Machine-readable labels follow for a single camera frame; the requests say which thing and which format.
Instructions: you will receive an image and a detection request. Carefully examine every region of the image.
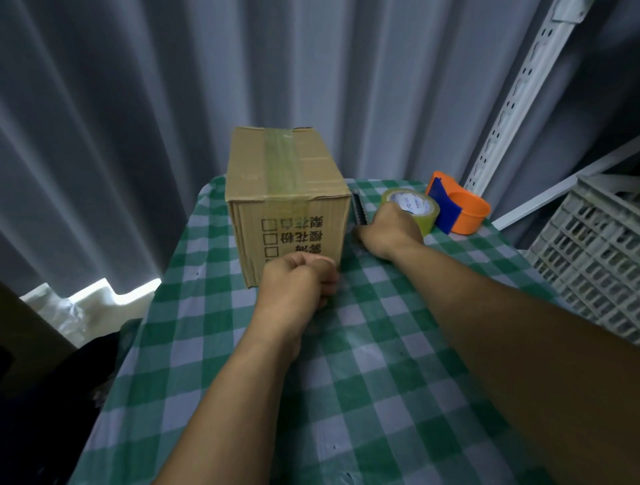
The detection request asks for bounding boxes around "white shelf beam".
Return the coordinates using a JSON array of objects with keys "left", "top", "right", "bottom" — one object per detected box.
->
[{"left": 492, "top": 135, "right": 640, "bottom": 231}]

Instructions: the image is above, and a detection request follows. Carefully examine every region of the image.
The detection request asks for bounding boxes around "grey curtain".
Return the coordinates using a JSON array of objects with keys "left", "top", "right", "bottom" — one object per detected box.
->
[{"left": 0, "top": 0, "right": 640, "bottom": 296}]

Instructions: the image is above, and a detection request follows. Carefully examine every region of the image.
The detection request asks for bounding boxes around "person's right forearm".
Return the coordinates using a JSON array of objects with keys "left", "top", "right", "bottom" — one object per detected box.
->
[{"left": 389, "top": 239, "right": 640, "bottom": 485}]

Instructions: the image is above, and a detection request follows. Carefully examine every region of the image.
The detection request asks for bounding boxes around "black bag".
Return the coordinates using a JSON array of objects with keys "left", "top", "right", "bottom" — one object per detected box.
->
[{"left": 0, "top": 330, "right": 132, "bottom": 485}]

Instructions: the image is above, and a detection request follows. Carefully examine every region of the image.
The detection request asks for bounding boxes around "brown cardboard panel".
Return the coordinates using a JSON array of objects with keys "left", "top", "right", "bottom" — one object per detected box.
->
[{"left": 0, "top": 281, "right": 77, "bottom": 398}]

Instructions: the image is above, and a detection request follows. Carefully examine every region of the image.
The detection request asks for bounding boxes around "white plastic sheet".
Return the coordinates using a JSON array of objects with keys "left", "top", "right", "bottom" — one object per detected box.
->
[{"left": 20, "top": 277, "right": 163, "bottom": 349}]

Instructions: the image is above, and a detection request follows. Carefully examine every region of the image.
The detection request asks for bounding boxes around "green white checked tablecloth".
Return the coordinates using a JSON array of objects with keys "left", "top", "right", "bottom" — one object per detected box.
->
[{"left": 69, "top": 175, "right": 568, "bottom": 485}]

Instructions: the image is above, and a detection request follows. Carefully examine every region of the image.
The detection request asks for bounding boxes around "black utility knife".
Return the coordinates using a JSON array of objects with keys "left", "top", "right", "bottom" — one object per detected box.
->
[{"left": 351, "top": 192, "right": 371, "bottom": 230}]

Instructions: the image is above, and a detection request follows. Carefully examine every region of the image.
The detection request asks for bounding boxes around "taped brown cardboard box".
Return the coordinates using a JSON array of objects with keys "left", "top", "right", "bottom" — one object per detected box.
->
[{"left": 224, "top": 126, "right": 352, "bottom": 289}]

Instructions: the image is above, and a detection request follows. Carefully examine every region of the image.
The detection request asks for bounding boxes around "white plastic crate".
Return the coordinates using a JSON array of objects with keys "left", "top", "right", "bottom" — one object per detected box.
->
[{"left": 522, "top": 174, "right": 640, "bottom": 346}]

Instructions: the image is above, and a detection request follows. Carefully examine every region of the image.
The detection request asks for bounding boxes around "white slotted shelf upright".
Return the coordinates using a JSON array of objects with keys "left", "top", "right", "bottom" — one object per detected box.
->
[{"left": 462, "top": 0, "right": 597, "bottom": 199}]

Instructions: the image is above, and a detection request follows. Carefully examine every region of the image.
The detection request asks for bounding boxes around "person's left hand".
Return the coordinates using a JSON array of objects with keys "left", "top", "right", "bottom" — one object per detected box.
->
[{"left": 249, "top": 251, "right": 341, "bottom": 361}]

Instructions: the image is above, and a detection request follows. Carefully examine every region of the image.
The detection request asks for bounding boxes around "person's left forearm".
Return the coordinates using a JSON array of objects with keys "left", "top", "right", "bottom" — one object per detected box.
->
[{"left": 154, "top": 327, "right": 303, "bottom": 485}]

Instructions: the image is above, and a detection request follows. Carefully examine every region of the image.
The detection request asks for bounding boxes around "person's right hand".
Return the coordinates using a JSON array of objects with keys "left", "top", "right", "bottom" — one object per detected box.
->
[{"left": 352, "top": 202, "right": 426, "bottom": 262}]

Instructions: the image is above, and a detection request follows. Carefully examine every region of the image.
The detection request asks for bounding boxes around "clear packing tape roll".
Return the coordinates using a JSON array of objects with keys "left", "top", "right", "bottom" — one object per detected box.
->
[{"left": 381, "top": 188, "right": 441, "bottom": 237}]

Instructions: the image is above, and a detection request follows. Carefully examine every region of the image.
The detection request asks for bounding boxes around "orange blue tape dispenser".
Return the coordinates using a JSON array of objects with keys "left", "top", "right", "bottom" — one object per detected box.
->
[{"left": 425, "top": 171, "right": 492, "bottom": 236}]

